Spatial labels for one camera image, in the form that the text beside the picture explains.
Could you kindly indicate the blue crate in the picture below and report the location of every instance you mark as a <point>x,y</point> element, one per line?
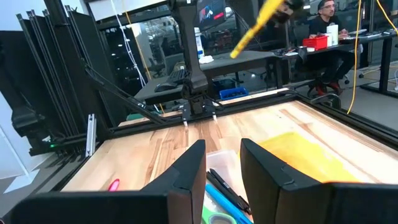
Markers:
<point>234,93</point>

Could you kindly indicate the red box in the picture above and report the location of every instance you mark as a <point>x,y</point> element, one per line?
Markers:
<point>315,43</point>

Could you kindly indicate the black aluminium table frame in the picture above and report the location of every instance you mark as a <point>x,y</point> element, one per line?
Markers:
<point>267,102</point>

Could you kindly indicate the silver aluminium bracket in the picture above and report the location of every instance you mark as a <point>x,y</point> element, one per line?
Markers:
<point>90,137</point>

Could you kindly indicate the person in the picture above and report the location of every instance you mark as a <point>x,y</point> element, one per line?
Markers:
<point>326,28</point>

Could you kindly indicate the lit computer monitor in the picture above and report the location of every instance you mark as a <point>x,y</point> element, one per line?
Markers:
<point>211,14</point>

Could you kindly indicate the blue highlighter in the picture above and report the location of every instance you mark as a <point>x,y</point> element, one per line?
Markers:
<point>227,203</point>

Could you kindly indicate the white crumpled tissue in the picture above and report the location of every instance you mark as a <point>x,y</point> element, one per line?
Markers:
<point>206,59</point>

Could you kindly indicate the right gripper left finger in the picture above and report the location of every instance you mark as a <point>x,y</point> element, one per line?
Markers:
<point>180,199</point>

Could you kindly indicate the black pen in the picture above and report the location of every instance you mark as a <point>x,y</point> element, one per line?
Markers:
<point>230,187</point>
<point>228,194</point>

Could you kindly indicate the pink highlighter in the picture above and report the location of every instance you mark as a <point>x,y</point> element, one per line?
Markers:
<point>114,185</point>

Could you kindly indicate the white bottle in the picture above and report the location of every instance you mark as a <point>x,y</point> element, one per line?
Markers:
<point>199,43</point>

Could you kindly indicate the black background desk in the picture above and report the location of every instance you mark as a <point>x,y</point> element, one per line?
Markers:
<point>367,37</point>

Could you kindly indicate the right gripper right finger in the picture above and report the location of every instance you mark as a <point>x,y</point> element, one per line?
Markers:
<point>280,199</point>

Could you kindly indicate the backlit keyboard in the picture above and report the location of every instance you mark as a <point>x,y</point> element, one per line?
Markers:
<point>178,76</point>

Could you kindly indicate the office chair with red wheels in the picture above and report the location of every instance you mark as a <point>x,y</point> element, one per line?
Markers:
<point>326,85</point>

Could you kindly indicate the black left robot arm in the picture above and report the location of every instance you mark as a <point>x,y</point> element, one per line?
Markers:
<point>189,46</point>

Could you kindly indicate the black computer mouse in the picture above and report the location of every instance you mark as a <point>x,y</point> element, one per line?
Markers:
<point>164,87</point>

